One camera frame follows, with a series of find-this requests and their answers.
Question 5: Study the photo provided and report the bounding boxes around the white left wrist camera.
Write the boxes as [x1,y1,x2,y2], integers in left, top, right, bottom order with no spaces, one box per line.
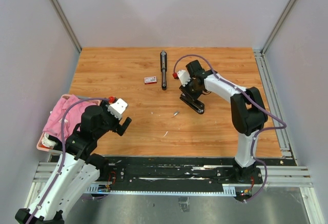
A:
[107,98,128,120]

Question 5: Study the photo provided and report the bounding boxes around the pink cloth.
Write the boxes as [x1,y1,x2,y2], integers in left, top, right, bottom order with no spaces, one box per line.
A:
[43,95,94,141]

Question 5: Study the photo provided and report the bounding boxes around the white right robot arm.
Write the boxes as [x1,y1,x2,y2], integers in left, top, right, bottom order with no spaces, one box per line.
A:
[173,60,268,183]

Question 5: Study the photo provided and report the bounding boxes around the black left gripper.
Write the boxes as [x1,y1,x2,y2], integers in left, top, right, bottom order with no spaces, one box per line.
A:
[95,98,132,138]

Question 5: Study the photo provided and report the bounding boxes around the pink plastic basket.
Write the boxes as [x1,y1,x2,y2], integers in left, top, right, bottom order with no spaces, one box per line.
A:
[37,94,100,152]

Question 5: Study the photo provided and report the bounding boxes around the black stapler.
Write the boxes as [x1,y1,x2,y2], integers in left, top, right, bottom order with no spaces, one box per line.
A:
[160,50,167,90]
[180,94,204,114]

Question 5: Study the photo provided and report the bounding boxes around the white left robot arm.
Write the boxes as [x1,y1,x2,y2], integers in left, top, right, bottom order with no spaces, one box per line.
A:
[15,97,132,223]

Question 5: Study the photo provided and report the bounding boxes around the red white staple box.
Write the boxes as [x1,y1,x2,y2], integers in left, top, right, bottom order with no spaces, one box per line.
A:
[144,76,157,85]

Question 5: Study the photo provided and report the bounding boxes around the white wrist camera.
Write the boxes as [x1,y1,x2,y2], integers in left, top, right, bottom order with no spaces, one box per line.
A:
[177,70,191,87]
[107,98,128,120]

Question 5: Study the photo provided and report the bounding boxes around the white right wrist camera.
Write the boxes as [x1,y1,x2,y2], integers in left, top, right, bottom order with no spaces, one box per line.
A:
[177,70,191,87]

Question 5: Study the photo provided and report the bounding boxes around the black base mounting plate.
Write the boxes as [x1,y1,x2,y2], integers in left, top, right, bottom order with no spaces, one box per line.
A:
[79,156,263,193]

